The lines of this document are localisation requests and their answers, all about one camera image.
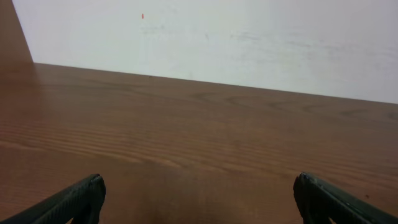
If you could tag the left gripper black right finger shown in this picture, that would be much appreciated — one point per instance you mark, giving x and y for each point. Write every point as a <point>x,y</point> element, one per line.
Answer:
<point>320,202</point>

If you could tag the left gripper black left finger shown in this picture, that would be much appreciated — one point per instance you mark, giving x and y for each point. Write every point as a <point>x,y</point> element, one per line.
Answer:
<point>79,203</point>

